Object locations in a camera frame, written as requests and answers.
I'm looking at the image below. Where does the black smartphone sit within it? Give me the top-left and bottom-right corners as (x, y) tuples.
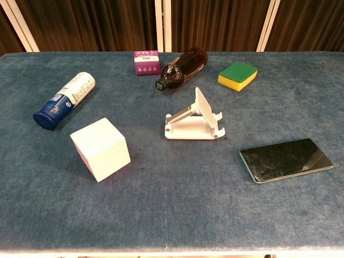
(239, 138), (334, 184)

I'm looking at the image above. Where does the white plastic stand base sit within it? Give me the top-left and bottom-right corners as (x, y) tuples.
(164, 87), (226, 141)

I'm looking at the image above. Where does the brown plastic bottle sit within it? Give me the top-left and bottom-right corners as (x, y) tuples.
(155, 46), (209, 92)

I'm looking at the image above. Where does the small purple carton box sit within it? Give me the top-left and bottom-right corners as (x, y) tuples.
(133, 50), (161, 76)

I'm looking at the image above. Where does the pale pink cube block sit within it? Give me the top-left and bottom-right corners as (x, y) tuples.
(69, 117), (132, 183)

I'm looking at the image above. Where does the blue velvet table cloth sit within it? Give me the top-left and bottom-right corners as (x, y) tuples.
(0, 51), (344, 255)

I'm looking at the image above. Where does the green and yellow sponge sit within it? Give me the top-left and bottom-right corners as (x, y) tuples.
(217, 61), (259, 92)

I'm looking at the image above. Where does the blue and white spray can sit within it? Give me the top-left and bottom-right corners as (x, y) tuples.
(33, 71), (96, 131)

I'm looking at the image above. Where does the dark brown curtain panel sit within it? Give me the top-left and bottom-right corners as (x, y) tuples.
(265, 0), (344, 52)
(0, 6), (27, 57)
(15, 0), (157, 52)
(171, 0), (269, 52)

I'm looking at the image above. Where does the white frame post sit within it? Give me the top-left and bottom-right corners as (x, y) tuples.
(256, 0), (282, 53)
(154, 0), (173, 53)
(0, 0), (41, 53)

